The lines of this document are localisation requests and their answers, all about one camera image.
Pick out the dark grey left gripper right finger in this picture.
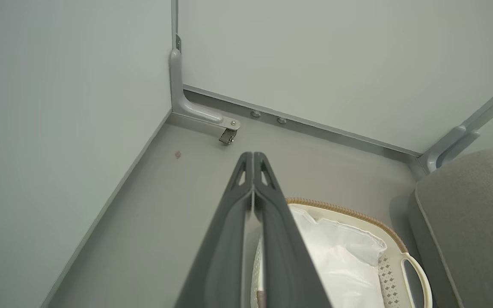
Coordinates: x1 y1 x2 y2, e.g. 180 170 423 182
253 152 333 308

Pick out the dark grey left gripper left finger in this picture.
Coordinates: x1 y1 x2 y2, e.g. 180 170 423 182
174 152 254 308

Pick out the grey fabric sofa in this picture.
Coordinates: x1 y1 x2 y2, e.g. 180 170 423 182
408 148 493 308

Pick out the white cloth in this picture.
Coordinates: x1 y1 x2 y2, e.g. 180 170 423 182
288 205 388 308

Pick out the white plastic laundry basket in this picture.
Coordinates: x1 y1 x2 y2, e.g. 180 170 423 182
250 198 434 308

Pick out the black caster wheel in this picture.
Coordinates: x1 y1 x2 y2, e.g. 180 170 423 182
218 127 237 146

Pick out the grey partition bottom rail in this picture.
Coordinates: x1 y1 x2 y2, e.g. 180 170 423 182
181 84 423 164

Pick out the long grey partition foot bracket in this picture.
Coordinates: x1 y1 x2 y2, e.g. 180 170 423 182
169 48 242 131

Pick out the short grey partition foot bracket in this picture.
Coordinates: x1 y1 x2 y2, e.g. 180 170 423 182
437 131 481 168
419 125 469 172

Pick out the grey partition corner post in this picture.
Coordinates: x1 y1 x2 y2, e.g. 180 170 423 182
171 0 182 53

